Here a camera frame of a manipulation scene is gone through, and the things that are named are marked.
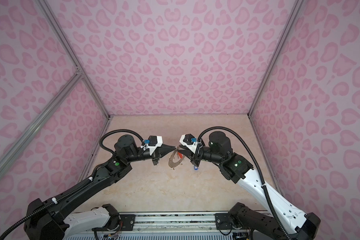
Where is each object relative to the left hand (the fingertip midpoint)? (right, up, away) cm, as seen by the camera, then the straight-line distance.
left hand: (175, 145), depth 63 cm
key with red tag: (+2, -4, +3) cm, 6 cm away
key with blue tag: (+11, -17, +28) cm, 34 cm away
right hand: (+3, -1, 0) cm, 3 cm away
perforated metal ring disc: (-1, -9, +6) cm, 11 cm away
